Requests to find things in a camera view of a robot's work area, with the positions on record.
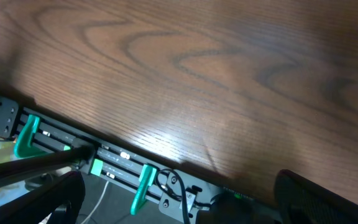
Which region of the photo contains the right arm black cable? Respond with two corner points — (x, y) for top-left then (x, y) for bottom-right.
(154, 168), (191, 224)

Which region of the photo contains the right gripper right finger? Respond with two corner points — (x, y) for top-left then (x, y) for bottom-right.
(274, 169), (358, 224)

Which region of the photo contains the white cable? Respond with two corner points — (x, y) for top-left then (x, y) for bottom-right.
(79, 180), (110, 224)

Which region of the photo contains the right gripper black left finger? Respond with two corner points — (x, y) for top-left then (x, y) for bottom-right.
(0, 171), (85, 224)

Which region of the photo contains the black aluminium mounting rail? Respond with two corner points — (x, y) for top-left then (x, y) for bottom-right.
(0, 96), (282, 223)

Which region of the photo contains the green clamp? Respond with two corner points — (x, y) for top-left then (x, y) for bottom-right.
(130, 164), (157, 215)
(13, 114), (71, 159)

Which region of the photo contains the green clamp left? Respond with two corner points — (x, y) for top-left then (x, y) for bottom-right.
(13, 114), (71, 159)

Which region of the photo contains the black tripod leg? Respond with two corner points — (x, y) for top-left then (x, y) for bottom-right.
(0, 146), (95, 187)

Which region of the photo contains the green clamp right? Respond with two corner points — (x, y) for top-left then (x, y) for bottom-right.
(130, 164), (157, 215)

